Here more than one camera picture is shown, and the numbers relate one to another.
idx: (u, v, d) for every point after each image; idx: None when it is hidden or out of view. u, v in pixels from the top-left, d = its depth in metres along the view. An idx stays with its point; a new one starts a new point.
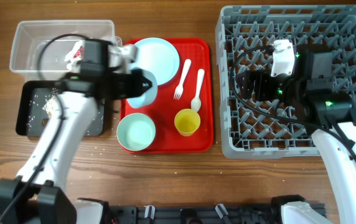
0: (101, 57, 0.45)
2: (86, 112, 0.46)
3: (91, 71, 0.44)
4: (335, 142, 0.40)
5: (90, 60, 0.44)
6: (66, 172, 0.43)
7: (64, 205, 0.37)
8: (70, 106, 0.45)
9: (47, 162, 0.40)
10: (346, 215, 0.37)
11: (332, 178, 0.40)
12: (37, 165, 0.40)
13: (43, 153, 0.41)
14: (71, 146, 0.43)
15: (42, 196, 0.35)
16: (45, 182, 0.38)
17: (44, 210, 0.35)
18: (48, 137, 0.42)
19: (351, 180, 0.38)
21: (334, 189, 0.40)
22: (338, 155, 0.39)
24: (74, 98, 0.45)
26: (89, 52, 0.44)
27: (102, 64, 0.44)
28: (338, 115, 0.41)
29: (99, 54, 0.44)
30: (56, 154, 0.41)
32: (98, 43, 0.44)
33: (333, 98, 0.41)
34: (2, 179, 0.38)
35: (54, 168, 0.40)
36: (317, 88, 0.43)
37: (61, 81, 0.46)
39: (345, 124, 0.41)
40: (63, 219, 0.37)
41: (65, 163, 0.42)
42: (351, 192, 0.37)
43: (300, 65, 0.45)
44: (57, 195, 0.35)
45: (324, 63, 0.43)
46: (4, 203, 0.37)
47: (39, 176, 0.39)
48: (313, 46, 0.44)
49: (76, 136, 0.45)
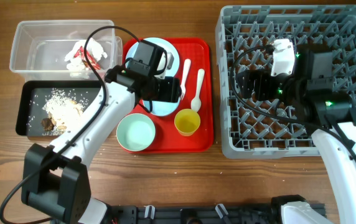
0: (152, 59, 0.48)
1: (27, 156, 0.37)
2: (127, 105, 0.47)
3: (140, 70, 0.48)
4: (334, 142, 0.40)
5: (141, 60, 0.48)
6: (93, 154, 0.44)
7: (83, 186, 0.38)
8: (114, 94, 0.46)
9: (80, 139, 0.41)
10: (346, 215, 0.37)
11: (332, 178, 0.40)
12: (70, 140, 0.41)
13: (80, 130, 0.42)
14: (103, 133, 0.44)
15: (68, 172, 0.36)
16: (74, 157, 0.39)
17: (65, 185, 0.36)
18: (87, 116, 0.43)
19: (351, 179, 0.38)
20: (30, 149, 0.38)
21: (334, 189, 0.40)
22: (339, 155, 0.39)
24: (116, 87, 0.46)
26: (143, 53, 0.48)
27: (150, 66, 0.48)
28: (338, 115, 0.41)
29: (152, 56, 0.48)
30: (89, 134, 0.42)
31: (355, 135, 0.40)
32: (154, 47, 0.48)
33: (333, 99, 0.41)
34: (36, 145, 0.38)
35: (85, 148, 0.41)
36: (317, 88, 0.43)
37: (112, 70, 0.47)
39: (345, 124, 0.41)
40: (78, 200, 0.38)
41: (93, 147, 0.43)
42: (352, 191, 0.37)
43: (300, 64, 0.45)
44: (82, 173, 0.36)
45: (324, 63, 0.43)
46: (31, 167, 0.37)
47: (70, 150, 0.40)
48: (313, 46, 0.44)
49: (110, 125, 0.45)
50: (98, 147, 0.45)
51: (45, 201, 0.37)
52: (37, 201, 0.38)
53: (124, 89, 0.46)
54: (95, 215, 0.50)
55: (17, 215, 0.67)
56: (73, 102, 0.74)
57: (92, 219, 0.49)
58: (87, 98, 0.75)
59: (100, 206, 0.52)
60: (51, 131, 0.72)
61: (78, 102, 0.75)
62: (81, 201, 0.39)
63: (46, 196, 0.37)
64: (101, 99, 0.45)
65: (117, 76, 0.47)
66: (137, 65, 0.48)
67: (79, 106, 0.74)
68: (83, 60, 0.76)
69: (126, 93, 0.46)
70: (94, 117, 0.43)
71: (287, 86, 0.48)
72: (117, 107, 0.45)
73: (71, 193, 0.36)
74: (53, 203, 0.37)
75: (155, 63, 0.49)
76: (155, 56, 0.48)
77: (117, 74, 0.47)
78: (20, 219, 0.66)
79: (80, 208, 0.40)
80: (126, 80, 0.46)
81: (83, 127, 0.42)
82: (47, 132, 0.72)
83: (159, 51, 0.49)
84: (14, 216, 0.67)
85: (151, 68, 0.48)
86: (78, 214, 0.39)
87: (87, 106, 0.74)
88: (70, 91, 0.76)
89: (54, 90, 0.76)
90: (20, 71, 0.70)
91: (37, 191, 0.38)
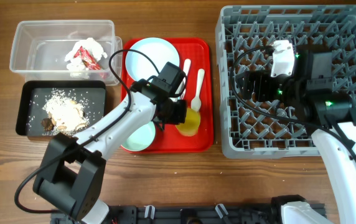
0: (174, 80, 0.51)
1: (50, 143, 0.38)
2: (147, 114, 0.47)
3: (162, 88, 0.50)
4: (334, 142, 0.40)
5: (165, 80, 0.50)
6: (109, 155, 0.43)
7: (97, 183, 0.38)
8: (138, 102, 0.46)
9: (103, 136, 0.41)
10: (346, 216, 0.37)
11: (332, 178, 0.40)
12: (93, 135, 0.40)
13: (104, 127, 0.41)
14: (123, 135, 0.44)
15: (88, 164, 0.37)
16: (95, 152, 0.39)
17: (81, 177, 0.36)
18: (111, 116, 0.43)
19: (352, 180, 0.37)
20: (54, 137, 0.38)
21: (334, 189, 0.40)
22: (338, 155, 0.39)
24: (141, 97, 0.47)
26: (168, 74, 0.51)
27: (172, 86, 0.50)
28: (338, 115, 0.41)
29: (175, 78, 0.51)
30: (111, 132, 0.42)
31: None
32: (178, 70, 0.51)
33: (334, 99, 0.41)
34: (61, 134, 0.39)
35: (106, 145, 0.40)
36: (317, 88, 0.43)
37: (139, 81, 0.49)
39: (345, 124, 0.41)
40: (89, 196, 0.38)
41: (112, 146, 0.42)
42: (351, 191, 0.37)
43: (300, 65, 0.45)
44: (101, 168, 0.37)
45: (323, 63, 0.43)
46: (52, 155, 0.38)
47: (91, 145, 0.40)
48: (314, 47, 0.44)
49: (129, 129, 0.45)
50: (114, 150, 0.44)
51: (58, 190, 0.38)
52: (50, 188, 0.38)
53: (149, 100, 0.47)
54: (94, 215, 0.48)
55: (17, 214, 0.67)
56: (73, 102, 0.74)
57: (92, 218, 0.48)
58: (87, 98, 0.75)
59: (100, 205, 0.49)
60: (51, 131, 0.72)
61: (78, 102, 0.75)
62: (91, 197, 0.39)
63: (59, 186, 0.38)
64: (124, 104, 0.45)
65: (143, 88, 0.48)
66: (160, 83, 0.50)
67: (79, 106, 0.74)
68: (83, 60, 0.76)
69: (149, 104, 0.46)
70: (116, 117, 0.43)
71: (288, 86, 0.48)
72: (139, 114, 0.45)
73: (85, 186, 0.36)
74: (65, 195, 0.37)
75: (176, 84, 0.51)
76: (177, 79, 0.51)
77: (142, 86, 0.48)
78: (21, 219, 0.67)
79: (89, 205, 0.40)
80: (149, 94, 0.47)
81: (107, 126, 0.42)
82: (47, 132, 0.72)
83: (182, 75, 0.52)
84: (13, 216, 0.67)
85: (172, 88, 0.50)
86: (84, 210, 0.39)
87: (87, 106, 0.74)
88: (70, 91, 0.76)
89: (54, 90, 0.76)
90: (20, 71, 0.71)
91: (51, 179, 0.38)
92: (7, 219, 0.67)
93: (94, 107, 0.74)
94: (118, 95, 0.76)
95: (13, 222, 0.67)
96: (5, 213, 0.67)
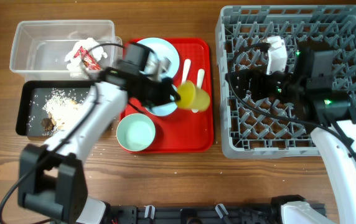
0: (141, 60, 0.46)
1: (20, 157, 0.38)
2: (119, 102, 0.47)
3: (129, 71, 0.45)
4: (333, 140, 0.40)
5: (130, 61, 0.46)
6: (88, 152, 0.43)
7: (80, 183, 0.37)
8: (105, 92, 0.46)
9: (74, 137, 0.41)
10: (346, 213, 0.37)
11: (332, 176, 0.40)
12: (63, 137, 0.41)
13: (74, 127, 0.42)
14: (96, 130, 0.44)
15: (63, 167, 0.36)
16: (69, 154, 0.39)
17: (61, 182, 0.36)
18: (80, 114, 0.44)
19: (351, 177, 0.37)
20: (23, 150, 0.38)
21: (333, 186, 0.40)
22: (337, 153, 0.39)
24: (109, 86, 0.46)
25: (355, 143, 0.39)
26: (132, 54, 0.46)
27: (140, 66, 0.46)
28: (337, 114, 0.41)
29: (141, 58, 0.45)
30: (82, 131, 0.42)
31: (354, 134, 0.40)
32: (141, 46, 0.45)
33: (334, 97, 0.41)
34: (30, 145, 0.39)
35: (79, 144, 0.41)
36: (317, 87, 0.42)
37: (103, 71, 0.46)
39: (345, 122, 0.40)
40: (76, 198, 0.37)
41: (88, 144, 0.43)
42: (351, 189, 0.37)
43: (301, 62, 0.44)
44: (78, 168, 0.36)
45: (325, 63, 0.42)
46: (25, 168, 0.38)
47: (64, 148, 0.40)
48: (314, 45, 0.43)
49: (103, 122, 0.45)
50: (93, 145, 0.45)
51: (42, 200, 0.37)
52: (34, 201, 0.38)
53: (116, 87, 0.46)
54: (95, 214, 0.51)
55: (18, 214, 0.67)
56: (73, 102, 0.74)
57: (93, 218, 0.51)
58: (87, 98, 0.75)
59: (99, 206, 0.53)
60: (51, 131, 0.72)
61: (78, 102, 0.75)
62: (81, 198, 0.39)
63: (43, 196, 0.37)
64: (91, 99, 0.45)
65: (108, 76, 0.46)
66: (126, 66, 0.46)
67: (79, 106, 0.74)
68: (83, 60, 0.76)
69: (116, 91, 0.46)
70: (85, 115, 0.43)
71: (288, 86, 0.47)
72: (109, 105, 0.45)
73: (68, 190, 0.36)
74: (50, 204, 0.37)
75: (145, 64, 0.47)
76: (144, 58, 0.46)
77: (107, 75, 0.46)
78: (22, 219, 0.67)
79: (79, 206, 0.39)
80: (117, 79, 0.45)
81: (76, 125, 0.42)
82: (47, 132, 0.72)
83: (147, 51, 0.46)
84: (13, 216, 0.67)
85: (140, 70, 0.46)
86: (76, 212, 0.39)
87: None
88: (70, 91, 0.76)
89: (54, 90, 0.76)
90: (20, 71, 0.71)
91: (33, 191, 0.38)
92: (8, 218, 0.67)
93: None
94: None
95: (13, 222, 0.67)
96: (5, 213, 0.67)
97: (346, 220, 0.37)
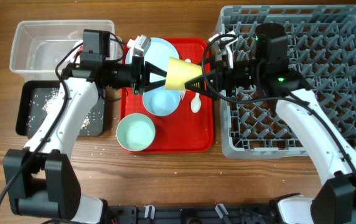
0: (101, 47, 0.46)
1: (4, 163, 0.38)
2: (92, 93, 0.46)
3: (93, 61, 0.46)
4: (292, 106, 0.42)
5: (91, 51, 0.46)
6: (71, 145, 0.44)
7: (70, 176, 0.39)
8: (76, 87, 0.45)
9: (53, 134, 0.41)
10: (318, 160, 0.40)
11: (301, 135, 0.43)
12: (43, 137, 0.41)
13: (50, 125, 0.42)
14: (76, 123, 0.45)
15: (50, 163, 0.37)
16: (52, 150, 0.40)
17: (50, 178, 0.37)
18: (54, 112, 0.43)
19: (315, 129, 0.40)
20: (5, 156, 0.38)
21: (305, 144, 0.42)
22: (298, 114, 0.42)
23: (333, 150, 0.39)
24: (77, 81, 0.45)
25: (312, 104, 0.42)
26: (89, 44, 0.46)
27: (102, 55, 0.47)
28: (291, 88, 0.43)
29: (101, 43, 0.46)
30: (61, 127, 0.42)
31: (309, 97, 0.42)
32: (98, 33, 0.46)
33: (289, 76, 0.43)
34: (10, 150, 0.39)
35: (61, 140, 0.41)
36: (276, 70, 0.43)
37: (65, 69, 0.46)
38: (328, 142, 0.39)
39: (300, 91, 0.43)
40: (69, 192, 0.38)
41: (70, 137, 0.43)
42: (317, 139, 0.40)
43: (262, 48, 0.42)
44: (64, 162, 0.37)
45: (281, 48, 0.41)
46: (12, 172, 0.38)
47: (46, 146, 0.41)
48: (271, 30, 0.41)
49: (79, 115, 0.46)
50: (74, 137, 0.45)
51: (37, 202, 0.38)
52: (28, 205, 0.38)
53: (84, 80, 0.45)
54: (94, 211, 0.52)
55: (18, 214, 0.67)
56: None
57: (94, 216, 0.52)
58: None
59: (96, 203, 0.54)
60: None
61: None
62: (73, 193, 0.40)
63: (36, 198, 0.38)
64: (62, 95, 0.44)
65: (73, 71, 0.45)
66: (89, 56, 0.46)
67: None
68: None
69: (86, 83, 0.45)
70: (61, 110, 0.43)
71: (254, 72, 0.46)
72: (81, 99, 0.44)
73: (58, 183, 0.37)
74: (45, 202, 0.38)
75: (106, 49, 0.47)
76: (103, 43, 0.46)
77: (72, 70, 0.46)
78: (20, 219, 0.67)
79: (74, 200, 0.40)
80: (83, 72, 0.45)
81: (51, 123, 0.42)
82: None
83: (104, 36, 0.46)
84: (13, 216, 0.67)
85: (104, 57, 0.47)
86: (73, 206, 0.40)
87: None
88: None
89: (54, 90, 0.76)
90: (20, 71, 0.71)
91: (25, 196, 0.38)
92: (8, 218, 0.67)
93: (94, 107, 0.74)
94: (118, 95, 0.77)
95: (13, 221, 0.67)
96: (5, 213, 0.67)
97: (322, 168, 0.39)
